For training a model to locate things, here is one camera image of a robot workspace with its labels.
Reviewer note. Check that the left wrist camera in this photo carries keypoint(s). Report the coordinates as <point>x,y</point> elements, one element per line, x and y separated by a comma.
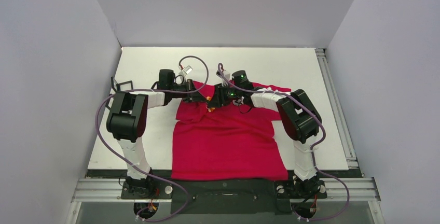
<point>185,71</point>

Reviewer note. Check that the orange yellow pompom brooch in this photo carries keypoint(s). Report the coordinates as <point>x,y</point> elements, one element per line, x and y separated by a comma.
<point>209,106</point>

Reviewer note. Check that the aluminium side rail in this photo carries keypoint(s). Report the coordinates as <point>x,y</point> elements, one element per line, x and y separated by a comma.
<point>341,123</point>

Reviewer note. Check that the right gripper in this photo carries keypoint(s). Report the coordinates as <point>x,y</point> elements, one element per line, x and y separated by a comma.
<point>217,96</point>

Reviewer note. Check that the aluminium front rail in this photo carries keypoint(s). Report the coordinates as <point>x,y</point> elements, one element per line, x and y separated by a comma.
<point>110,190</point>

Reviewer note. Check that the red t-shirt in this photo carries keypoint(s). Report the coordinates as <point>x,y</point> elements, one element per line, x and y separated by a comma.
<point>229,142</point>

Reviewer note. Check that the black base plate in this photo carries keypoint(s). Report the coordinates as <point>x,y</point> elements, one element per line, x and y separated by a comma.
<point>233,196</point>

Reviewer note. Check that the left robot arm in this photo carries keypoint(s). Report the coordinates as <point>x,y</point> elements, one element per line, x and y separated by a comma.
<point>128,117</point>

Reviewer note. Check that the black frame stand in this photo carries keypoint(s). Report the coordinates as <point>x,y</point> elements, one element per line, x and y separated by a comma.
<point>120,86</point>

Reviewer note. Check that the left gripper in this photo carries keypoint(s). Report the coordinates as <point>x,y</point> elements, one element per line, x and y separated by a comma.
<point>194,96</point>

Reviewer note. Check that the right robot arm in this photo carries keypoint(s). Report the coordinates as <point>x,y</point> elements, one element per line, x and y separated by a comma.
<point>300,119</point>

